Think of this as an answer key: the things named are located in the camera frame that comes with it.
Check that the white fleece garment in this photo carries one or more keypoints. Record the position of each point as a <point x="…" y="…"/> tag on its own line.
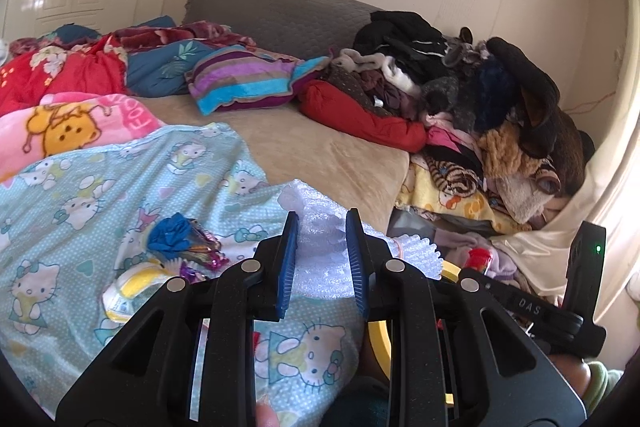
<point x="350" y="57"/>

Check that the purple garment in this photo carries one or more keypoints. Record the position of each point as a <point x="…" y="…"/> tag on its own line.
<point x="387" y="94"/>

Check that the dark blue fluffy garment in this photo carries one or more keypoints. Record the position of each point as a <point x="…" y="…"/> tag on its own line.
<point x="495" y="82"/>

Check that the striped purple and blue pillow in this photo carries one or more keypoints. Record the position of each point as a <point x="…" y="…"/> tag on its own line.
<point x="240" y="79"/>

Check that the grey quilted headboard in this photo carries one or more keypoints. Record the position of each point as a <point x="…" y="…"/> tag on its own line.
<point x="280" y="17"/>

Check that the person's right forearm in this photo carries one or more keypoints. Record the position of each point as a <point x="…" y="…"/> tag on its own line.
<point x="595" y="382"/>

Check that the red floral quilt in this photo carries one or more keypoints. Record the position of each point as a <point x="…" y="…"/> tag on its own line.
<point x="75" y="72"/>

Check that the brown plush toy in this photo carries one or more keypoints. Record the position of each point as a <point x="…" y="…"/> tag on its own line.
<point x="530" y="117"/>

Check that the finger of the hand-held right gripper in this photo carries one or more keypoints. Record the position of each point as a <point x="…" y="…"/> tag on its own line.
<point x="515" y="299"/>

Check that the white pleated paper liner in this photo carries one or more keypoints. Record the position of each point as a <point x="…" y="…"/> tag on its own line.
<point x="420" y="254"/>

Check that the light blue cat-print blanket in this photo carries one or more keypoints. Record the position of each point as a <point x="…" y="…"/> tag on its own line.
<point x="100" y="197"/>

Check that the blue wrapper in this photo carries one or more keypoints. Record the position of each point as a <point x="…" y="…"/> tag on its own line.
<point x="169" y="232"/>

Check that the pink garment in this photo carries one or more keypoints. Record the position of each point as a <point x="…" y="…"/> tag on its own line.
<point x="450" y="137"/>

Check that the purple shiny candy wrapper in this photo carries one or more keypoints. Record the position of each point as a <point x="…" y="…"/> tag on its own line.
<point x="192" y="272"/>

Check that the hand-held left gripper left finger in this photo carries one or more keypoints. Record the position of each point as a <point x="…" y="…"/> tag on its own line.
<point x="286" y="267"/>

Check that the red cloth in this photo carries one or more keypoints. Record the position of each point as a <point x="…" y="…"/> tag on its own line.
<point x="360" y="117"/>

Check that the white foam net sleeve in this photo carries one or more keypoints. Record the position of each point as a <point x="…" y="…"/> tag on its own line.
<point x="320" y="252"/>

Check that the pink bear-print blanket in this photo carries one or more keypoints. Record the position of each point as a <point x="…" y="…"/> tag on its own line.
<point x="75" y="127"/>

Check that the brown dotted garment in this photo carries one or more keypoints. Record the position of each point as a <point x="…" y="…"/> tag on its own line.
<point x="347" y="82"/>

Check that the black garment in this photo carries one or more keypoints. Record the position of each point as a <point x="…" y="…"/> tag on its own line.
<point x="400" y="37"/>

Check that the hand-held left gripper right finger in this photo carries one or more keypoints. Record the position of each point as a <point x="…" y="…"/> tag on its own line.
<point x="357" y="267"/>

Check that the blue leaf-print quilt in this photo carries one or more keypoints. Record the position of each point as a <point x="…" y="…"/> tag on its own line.
<point x="160" y="67"/>

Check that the grey fluffy garment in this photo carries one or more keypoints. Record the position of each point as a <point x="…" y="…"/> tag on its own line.
<point x="442" y="92"/>

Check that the maroon floral blanket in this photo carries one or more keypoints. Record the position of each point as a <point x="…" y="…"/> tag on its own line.
<point x="200" y="32"/>

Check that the tiger-print cloth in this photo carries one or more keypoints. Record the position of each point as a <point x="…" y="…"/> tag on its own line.
<point x="452" y="177"/>

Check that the beige bed sheet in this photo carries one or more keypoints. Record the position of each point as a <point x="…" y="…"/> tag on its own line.
<point x="325" y="147"/>

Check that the lavender sweater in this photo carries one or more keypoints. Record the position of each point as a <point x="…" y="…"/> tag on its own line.
<point x="460" y="247"/>

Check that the yellow cartoon-print blanket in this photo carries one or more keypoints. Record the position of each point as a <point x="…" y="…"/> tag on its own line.
<point x="465" y="207"/>

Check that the cream satin sheet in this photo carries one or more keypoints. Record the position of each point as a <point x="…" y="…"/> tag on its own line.
<point x="575" y="217"/>

